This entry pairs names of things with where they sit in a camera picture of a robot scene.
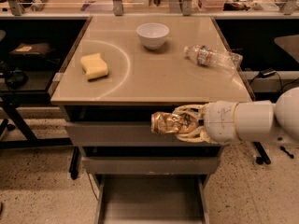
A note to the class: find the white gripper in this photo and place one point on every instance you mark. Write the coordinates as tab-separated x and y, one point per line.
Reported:
221	121

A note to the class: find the black headphones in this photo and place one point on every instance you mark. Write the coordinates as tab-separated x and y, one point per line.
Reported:
15	79

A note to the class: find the black power adapter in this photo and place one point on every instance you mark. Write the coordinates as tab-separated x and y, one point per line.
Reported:
267	72

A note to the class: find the grey drawer cabinet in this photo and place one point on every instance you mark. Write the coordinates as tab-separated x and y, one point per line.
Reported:
142	81

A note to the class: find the clear plastic water bottle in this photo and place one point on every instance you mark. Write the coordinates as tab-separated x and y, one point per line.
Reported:
205	56

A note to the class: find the white ceramic bowl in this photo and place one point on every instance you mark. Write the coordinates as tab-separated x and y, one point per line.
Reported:
152	35

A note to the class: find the open bottom grey drawer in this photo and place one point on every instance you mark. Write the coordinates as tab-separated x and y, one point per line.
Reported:
151	199

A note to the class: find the crushed orange can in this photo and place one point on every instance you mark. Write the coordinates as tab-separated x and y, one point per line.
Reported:
162	122

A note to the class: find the top grey drawer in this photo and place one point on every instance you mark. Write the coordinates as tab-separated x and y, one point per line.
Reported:
124	134

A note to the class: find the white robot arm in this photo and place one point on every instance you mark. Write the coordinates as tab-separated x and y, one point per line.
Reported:
263	121

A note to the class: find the middle grey drawer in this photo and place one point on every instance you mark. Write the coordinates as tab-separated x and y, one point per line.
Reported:
150	166

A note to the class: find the yellow sponge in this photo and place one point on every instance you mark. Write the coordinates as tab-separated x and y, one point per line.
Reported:
94	66

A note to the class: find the black bag on shelf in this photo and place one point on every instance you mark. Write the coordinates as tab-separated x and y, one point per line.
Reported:
36	50

